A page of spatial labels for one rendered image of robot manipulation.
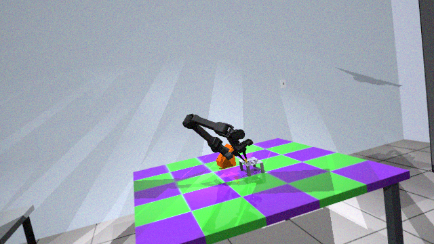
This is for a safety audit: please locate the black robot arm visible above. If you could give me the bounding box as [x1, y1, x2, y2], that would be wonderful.
[182, 114, 247, 157]

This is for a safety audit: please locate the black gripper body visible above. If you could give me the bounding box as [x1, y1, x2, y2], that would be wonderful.
[224, 139, 253, 160]

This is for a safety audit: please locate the white rail plate with square holes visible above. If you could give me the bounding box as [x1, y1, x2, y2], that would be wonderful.
[239, 157, 264, 177]

